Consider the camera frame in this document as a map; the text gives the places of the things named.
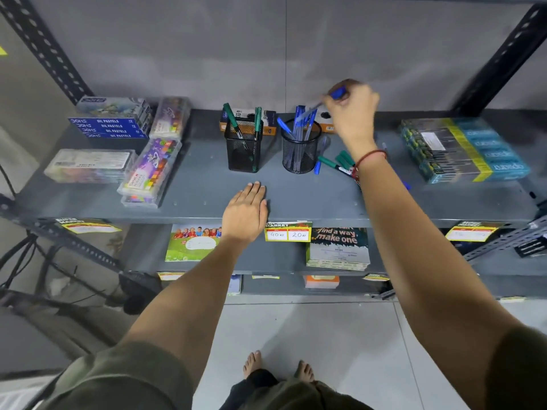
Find person's right hand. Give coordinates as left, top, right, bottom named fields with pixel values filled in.
left=323, top=79, right=381, bottom=157

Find person's left hand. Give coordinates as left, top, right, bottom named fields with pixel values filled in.
left=221, top=181, right=269, bottom=245

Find person's right forearm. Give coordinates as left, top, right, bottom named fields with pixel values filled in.
left=352, top=150, right=530, bottom=410

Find person's left forearm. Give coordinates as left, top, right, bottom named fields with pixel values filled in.
left=122, top=237, right=258, bottom=391

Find orange pen box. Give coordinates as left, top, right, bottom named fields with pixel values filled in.
left=220, top=108, right=278, bottom=136
left=313, top=107, right=336, bottom=134

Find grey metal shelf rack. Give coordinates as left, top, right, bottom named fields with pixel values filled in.
left=0, top=0, right=547, bottom=304

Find square black mesh pen holder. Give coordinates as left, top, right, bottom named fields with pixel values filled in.
left=224, top=120, right=263, bottom=173

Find bunch of blue pens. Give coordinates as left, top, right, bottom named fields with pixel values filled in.
left=276, top=105, right=319, bottom=171

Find round black mesh pen holder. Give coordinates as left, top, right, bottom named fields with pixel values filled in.
left=281, top=120, right=322, bottom=175

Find green children cover notebook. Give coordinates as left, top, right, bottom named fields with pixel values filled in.
left=165, top=224, right=223, bottom=263

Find clear case of coloured crayons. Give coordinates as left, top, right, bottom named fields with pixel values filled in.
left=117, top=138, right=183, bottom=209
left=44, top=149, right=138, bottom=184
left=149, top=96, right=191, bottom=140

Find stack of dark cover notebooks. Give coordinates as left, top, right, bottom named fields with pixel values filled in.
left=305, top=227, right=371, bottom=272

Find orange white notepad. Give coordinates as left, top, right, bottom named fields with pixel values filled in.
left=304, top=275, right=341, bottom=290

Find wrapped pack of teal boxes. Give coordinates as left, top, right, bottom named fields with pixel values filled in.
left=400, top=118, right=531, bottom=184

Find stack of blue pastel boxes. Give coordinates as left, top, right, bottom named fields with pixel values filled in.
left=68, top=96, right=153, bottom=140

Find person's left foot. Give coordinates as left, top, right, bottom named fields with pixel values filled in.
left=243, top=350, right=263, bottom=379

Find person's foot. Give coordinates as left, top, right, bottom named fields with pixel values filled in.
left=243, top=350, right=263, bottom=379
left=294, top=360, right=315, bottom=384

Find person's right foot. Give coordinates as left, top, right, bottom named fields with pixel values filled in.
left=294, top=360, right=315, bottom=384

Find black trousers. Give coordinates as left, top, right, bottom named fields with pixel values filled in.
left=219, top=369, right=280, bottom=410

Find olive green shirt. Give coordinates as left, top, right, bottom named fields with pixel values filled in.
left=36, top=325, right=547, bottom=410

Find red string bracelet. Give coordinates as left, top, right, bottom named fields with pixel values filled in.
left=351, top=149, right=389, bottom=181

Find black stand with cables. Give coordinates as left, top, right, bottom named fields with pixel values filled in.
left=0, top=164, right=161, bottom=316

